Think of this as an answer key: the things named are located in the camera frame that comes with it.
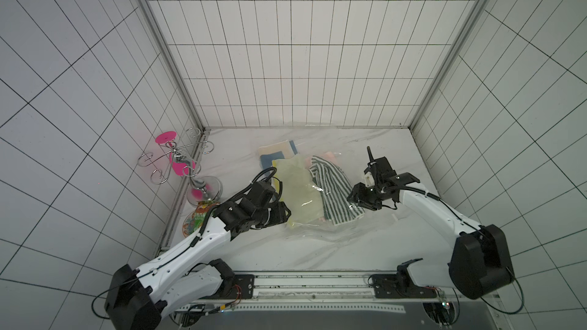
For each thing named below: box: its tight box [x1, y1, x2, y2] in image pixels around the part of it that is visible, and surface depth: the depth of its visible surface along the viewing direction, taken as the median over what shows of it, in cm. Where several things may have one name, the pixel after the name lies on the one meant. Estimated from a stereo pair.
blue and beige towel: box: [256, 139, 299, 171], surface depth 112 cm
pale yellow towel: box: [272, 154, 325, 224], surface depth 93 cm
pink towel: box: [319, 151, 340, 168], surface depth 108 cm
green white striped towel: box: [308, 155, 365, 226], surface depth 93 cm
